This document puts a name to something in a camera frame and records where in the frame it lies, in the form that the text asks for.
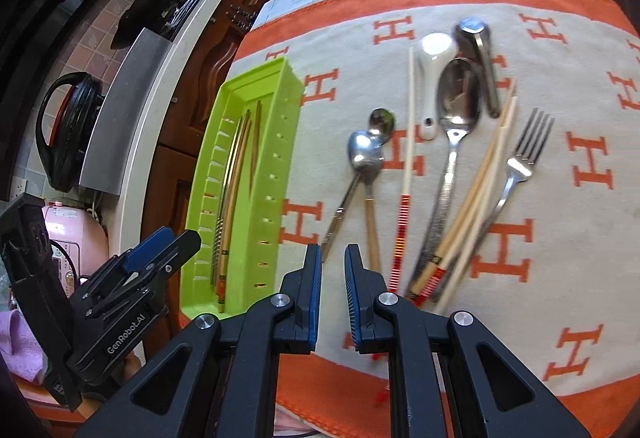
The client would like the small steel spoon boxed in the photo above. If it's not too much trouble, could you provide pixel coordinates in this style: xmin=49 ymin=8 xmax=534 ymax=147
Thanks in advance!
xmin=320 ymin=129 xmax=384 ymax=264

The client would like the black pressure cooker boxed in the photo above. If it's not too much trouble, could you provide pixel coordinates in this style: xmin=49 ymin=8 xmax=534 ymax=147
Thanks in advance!
xmin=35 ymin=72 xmax=104 ymax=192

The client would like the steel soup spoon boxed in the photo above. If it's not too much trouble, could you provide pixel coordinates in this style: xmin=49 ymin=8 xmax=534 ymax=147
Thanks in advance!
xmin=454 ymin=17 xmax=502 ymax=120

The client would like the green plastic tray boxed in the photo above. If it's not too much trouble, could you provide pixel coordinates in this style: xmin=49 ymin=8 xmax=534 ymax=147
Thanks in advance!
xmin=180 ymin=57 xmax=306 ymax=319

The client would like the orange patterned blanket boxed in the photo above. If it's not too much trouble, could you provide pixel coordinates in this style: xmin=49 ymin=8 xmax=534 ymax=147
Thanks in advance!
xmin=227 ymin=0 xmax=640 ymax=438

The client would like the purple cloth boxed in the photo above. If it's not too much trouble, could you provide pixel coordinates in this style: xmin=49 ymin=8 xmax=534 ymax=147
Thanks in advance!
xmin=0 ymin=311 xmax=46 ymax=381

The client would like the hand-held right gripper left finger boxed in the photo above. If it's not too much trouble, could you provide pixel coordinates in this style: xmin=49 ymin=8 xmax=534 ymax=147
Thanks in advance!
xmin=75 ymin=243 xmax=323 ymax=438

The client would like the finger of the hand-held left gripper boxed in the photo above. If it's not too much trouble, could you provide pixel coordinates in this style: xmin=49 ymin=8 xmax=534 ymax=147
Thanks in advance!
xmin=87 ymin=231 xmax=202 ymax=319
xmin=80 ymin=227 xmax=175 ymax=299

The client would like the large steel spoon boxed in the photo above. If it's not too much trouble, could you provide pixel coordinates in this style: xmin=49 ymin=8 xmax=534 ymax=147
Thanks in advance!
xmin=406 ymin=57 xmax=484 ymax=306

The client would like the wooden-handled small spoon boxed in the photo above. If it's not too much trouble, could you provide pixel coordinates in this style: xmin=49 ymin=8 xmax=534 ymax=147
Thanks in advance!
xmin=368 ymin=107 xmax=397 ymax=274

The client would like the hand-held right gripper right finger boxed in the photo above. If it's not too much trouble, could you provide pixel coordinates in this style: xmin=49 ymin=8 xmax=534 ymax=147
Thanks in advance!
xmin=344 ymin=243 xmax=591 ymax=438

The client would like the gas stove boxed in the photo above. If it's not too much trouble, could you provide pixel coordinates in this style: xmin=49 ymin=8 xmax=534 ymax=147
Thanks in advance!
xmin=160 ymin=0 xmax=236 ymax=42

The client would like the steel fork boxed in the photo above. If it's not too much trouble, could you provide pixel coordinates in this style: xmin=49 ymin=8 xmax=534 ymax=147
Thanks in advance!
xmin=450 ymin=107 xmax=557 ymax=289

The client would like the black wok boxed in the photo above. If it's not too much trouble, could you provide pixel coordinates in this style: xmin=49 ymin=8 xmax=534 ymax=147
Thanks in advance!
xmin=110 ymin=0 xmax=173 ymax=52

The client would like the white ceramic spoon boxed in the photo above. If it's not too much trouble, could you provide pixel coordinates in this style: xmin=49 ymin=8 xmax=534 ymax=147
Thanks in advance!
xmin=417 ymin=32 xmax=458 ymax=140

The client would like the pink rice cooker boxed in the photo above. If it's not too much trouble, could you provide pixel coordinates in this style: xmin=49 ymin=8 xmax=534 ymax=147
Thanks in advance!
xmin=42 ymin=203 xmax=111 ymax=289

